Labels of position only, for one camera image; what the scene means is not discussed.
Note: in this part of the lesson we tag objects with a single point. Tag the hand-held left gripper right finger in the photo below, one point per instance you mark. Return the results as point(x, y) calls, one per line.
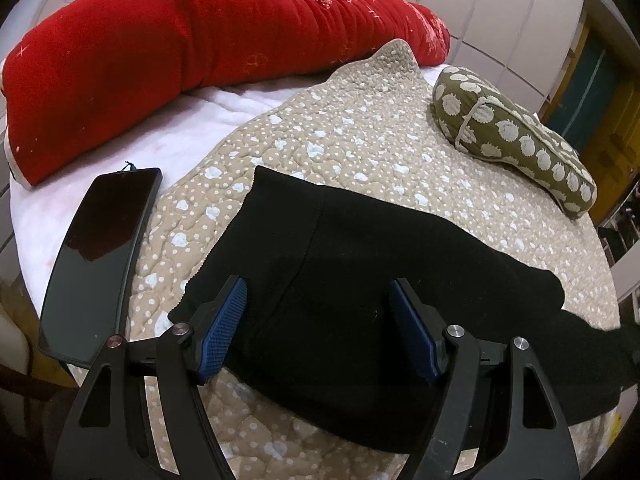
point(412, 331)

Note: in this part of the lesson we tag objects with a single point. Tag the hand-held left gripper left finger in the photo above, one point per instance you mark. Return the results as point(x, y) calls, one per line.
point(222, 331)

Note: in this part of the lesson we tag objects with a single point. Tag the black pants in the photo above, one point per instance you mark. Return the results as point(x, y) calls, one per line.
point(325, 260)

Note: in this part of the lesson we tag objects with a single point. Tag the black smartphone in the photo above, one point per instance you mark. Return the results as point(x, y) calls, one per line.
point(95, 260)

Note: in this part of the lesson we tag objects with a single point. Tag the beige dotted quilted blanket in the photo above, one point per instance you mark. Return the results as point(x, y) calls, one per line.
point(350, 125)

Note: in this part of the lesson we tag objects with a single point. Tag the white bed sheet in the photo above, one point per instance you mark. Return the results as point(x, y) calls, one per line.
point(200, 110)

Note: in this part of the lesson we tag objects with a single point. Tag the green patterned pillow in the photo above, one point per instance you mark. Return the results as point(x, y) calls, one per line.
point(505, 125)

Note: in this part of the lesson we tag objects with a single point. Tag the red rolled quilt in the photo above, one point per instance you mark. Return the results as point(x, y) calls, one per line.
point(150, 60)

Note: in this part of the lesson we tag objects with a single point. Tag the yellow wooden door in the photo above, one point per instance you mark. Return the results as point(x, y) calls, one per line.
point(615, 125)

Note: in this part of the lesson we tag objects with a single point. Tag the white wardrobe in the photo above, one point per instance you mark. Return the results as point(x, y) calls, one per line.
point(475, 10)

